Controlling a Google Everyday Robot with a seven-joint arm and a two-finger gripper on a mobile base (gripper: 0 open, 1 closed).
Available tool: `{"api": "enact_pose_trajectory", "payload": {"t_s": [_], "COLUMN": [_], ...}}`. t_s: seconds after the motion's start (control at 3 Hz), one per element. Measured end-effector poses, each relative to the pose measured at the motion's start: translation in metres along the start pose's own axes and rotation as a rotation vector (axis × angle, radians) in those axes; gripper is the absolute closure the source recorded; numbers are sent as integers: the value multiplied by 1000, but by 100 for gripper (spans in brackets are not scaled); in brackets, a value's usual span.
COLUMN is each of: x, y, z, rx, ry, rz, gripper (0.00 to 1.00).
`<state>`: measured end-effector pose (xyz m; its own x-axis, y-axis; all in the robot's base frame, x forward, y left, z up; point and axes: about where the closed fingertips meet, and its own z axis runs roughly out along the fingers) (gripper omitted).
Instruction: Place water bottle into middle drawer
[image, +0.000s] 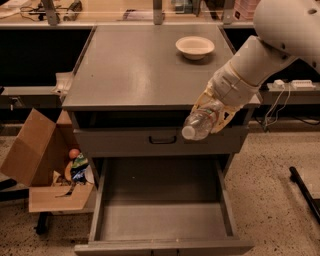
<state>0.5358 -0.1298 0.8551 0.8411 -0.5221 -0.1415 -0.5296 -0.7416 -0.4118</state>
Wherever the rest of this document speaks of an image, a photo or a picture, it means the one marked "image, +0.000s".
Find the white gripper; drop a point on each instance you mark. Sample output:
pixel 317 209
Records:
pixel 230 87

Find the clear plastic water bottle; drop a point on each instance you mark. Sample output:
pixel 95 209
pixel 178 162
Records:
pixel 199 124

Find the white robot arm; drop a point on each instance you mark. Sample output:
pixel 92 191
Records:
pixel 286 30

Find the grey metal drawer cabinet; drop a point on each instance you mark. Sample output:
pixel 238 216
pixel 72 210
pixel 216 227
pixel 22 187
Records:
pixel 133 76

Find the grey closed upper drawer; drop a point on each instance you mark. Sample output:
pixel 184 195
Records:
pixel 132 142

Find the grey open lower drawer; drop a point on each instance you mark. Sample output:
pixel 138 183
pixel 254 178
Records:
pixel 163 206

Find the white paper bowl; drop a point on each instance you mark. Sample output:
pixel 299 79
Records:
pixel 195 47

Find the white power strip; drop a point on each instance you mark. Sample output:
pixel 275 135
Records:
pixel 294 84

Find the pink plastic container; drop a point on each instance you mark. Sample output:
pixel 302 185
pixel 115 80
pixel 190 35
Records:
pixel 244 9

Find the black floor bar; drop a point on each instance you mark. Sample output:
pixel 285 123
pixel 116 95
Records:
pixel 313 203

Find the blue green snack bag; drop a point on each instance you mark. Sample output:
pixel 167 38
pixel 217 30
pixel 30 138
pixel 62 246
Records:
pixel 78 167

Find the orange ball in box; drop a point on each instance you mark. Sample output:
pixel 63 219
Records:
pixel 73 153

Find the brown cardboard box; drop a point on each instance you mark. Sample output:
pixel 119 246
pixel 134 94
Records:
pixel 41 148

